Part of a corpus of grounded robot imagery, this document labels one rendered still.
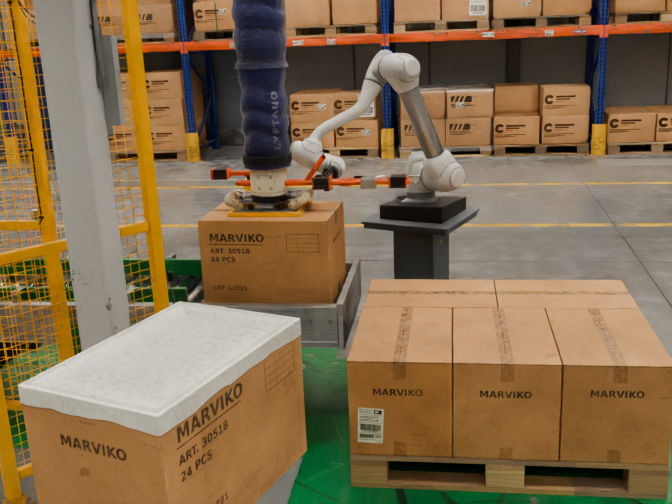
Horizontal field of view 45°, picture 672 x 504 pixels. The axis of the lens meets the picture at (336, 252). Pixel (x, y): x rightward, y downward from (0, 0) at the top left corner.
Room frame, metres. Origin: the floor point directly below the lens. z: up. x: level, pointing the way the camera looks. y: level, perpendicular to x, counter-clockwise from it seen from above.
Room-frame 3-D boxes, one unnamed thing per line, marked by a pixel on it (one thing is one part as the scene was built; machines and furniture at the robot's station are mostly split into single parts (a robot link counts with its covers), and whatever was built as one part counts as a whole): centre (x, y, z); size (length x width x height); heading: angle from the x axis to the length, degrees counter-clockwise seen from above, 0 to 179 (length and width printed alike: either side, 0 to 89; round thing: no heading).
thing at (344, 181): (3.76, 0.08, 1.08); 0.93 x 0.30 x 0.04; 82
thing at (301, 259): (3.66, 0.29, 0.75); 0.60 x 0.40 x 0.40; 79
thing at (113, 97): (2.82, 0.81, 1.62); 0.20 x 0.05 x 0.30; 81
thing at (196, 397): (1.85, 0.42, 0.82); 0.60 x 0.40 x 0.40; 153
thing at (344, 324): (3.61, -0.06, 0.47); 0.70 x 0.03 x 0.15; 171
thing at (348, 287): (3.61, -0.06, 0.58); 0.70 x 0.03 x 0.06; 171
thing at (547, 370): (3.21, -0.69, 0.34); 1.20 x 1.00 x 0.40; 81
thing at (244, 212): (3.57, 0.31, 0.97); 0.34 x 0.10 x 0.05; 82
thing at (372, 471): (3.21, -0.69, 0.07); 1.20 x 1.00 x 0.14; 81
